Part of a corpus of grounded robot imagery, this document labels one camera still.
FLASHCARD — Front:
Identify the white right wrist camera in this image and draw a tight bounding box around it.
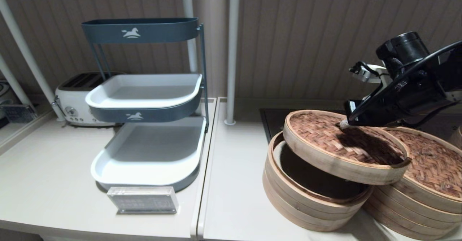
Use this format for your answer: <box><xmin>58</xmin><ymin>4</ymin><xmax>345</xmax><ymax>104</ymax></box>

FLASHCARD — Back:
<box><xmin>349</xmin><ymin>62</ymin><xmax>392</xmax><ymax>101</ymax></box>

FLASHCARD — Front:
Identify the white retro toaster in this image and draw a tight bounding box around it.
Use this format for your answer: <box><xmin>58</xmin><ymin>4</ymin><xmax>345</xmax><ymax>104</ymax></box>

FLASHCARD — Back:
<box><xmin>53</xmin><ymin>72</ymin><xmax>125</xmax><ymax>127</ymax></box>

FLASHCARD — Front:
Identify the white slanted support pole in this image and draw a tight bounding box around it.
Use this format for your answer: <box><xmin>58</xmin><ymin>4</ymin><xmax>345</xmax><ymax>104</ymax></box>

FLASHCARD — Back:
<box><xmin>0</xmin><ymin>55</ymin><xmax>34</xmax><ymax>108</ymax></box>
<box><xmin>0</xmin><ymin>0</ymin><xmax>65</xmax><ymax>122</ymax></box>

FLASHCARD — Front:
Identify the bamboo steamer basket stack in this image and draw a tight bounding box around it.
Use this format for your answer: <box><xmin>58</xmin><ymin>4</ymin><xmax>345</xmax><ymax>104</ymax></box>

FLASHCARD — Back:
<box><xmin>262</xmin><ymin>131</ymin><xmax>373</xmax><ymax>233</ymax></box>
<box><xmin>362</xmin><ymin>183</ymin><xmax>462</xmax><ymax>241</ymax></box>

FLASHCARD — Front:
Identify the teal three-tier tray rack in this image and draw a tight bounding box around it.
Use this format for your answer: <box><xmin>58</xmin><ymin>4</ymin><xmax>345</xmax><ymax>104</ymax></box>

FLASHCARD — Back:
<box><xmin>81</xmin><ymin>18</ymin><xmax>210</xmax><ymax>193</ymax></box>

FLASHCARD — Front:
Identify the white upright support pole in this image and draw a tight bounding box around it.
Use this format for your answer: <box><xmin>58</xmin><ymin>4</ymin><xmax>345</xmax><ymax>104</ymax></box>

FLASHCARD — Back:
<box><xmin>180</xmin><ymin>0</ymin><xmax>199</xmax><ymax>74</ymax></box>
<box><xmin>223</xmin><ymin>0</ymin><xmax>241</xmax><ymax>127</ymax></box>

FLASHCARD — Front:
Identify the black induction cooktop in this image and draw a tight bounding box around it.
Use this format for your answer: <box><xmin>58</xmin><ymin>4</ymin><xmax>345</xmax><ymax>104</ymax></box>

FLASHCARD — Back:
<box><xmin>259</xmin><ymin>108</ymin><xmax>462</xmax><ymax>144</ymax></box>

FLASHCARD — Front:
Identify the shiny metal box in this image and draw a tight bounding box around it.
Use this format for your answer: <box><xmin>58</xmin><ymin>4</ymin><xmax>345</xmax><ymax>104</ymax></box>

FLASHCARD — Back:
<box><xmin>0</xmin><ymin>104</ymin><xmax>38</xmax><ymax>124</ymax></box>

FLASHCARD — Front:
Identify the clear acrylic warning sign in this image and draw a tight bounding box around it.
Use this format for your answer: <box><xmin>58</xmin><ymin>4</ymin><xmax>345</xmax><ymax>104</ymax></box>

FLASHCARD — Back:
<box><xmin>107</xmin><ymin>187</ymin><xmax>179</xmax><ymax>215</ymax></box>

